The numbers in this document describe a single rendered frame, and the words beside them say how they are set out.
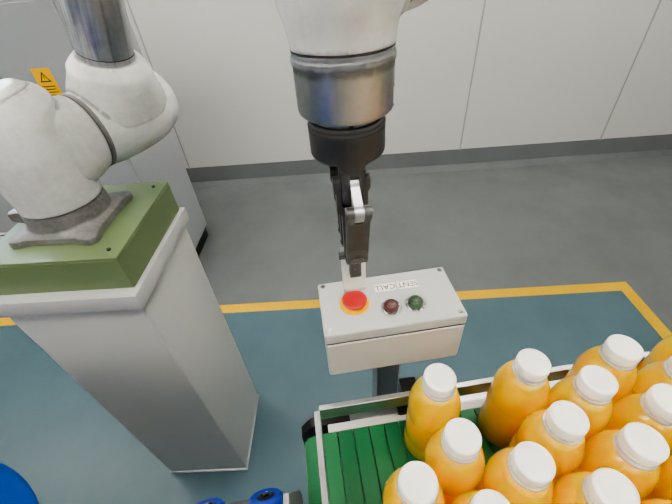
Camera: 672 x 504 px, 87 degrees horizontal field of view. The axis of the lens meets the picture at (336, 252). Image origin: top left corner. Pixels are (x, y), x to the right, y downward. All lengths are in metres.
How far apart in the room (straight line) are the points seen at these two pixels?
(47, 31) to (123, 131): 1.00
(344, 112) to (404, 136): 2.77
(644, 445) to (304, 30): 0.50
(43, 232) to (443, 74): 2.64
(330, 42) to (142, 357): 0.86
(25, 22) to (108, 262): 1.24
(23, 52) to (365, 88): 1.71
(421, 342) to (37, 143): 0.72
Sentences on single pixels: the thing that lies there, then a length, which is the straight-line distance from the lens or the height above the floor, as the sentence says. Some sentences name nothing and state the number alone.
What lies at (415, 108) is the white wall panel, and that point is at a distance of 3.01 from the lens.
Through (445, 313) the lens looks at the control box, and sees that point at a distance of 0.52.
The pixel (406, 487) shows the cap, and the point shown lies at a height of 1.09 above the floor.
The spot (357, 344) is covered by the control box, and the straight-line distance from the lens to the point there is 0.51.
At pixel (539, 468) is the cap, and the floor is 1.09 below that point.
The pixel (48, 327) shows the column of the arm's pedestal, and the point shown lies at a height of 0.91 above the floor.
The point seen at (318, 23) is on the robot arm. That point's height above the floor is 1.45.
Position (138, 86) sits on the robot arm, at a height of 1.31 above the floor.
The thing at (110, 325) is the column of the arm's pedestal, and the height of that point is 0.90.
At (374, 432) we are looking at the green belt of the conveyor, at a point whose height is 0.90.
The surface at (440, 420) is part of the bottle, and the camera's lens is 0.50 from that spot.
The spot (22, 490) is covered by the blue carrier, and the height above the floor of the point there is 1.06.
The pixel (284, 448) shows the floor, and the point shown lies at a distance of 1.62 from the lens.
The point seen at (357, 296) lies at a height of 1.11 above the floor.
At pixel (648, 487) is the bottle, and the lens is 0.55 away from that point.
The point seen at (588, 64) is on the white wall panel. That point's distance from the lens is 3.41.
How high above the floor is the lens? 1.49
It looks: 41 degrees down
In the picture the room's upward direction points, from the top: 5 degrees counter-clockwise
